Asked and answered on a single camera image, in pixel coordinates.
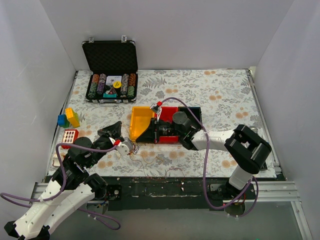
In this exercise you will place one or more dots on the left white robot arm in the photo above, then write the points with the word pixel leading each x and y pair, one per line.
pixel 70 186

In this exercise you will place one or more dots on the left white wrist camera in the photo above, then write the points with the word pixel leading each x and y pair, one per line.
pixel 125 147

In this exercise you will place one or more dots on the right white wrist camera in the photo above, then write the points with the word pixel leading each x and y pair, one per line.
pixel 157 108

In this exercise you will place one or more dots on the yellow plastic bin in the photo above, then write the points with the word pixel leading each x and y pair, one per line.
pixel 139 121

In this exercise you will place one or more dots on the black plastic bin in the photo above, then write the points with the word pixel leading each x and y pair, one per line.
pixel 197 114

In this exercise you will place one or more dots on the black poker chip case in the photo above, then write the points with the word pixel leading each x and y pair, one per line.
pixel 114 70

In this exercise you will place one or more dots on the red plastic bin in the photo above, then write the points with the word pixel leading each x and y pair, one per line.
pixel 167 112

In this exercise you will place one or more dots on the aluminium frame rail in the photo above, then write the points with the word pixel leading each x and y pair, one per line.
pixel 272 191

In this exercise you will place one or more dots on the small white red toy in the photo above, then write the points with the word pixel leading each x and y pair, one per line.
pixel 55 159

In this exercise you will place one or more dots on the red white toy brick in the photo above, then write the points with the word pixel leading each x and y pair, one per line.
pixel 69 137

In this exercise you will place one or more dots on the black microphone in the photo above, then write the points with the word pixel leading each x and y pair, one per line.
pixel 254 129

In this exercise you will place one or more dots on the floral table mat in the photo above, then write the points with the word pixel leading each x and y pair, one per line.
pixel 226 100

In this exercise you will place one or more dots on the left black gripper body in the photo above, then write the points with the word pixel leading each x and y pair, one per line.
pixel 105 135

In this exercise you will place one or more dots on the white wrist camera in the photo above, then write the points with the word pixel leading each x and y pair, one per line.
pixel 157 108
pixel 125 147

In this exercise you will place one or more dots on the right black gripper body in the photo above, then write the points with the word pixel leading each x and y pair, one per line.
pixel 154 131

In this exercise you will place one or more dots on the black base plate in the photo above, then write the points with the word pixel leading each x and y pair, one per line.
pixel 161 193

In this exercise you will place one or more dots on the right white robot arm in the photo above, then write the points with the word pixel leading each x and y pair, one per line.
pixel 248 149

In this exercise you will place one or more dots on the stacked coloured toy bricks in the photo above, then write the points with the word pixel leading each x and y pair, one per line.
pixel 69 119

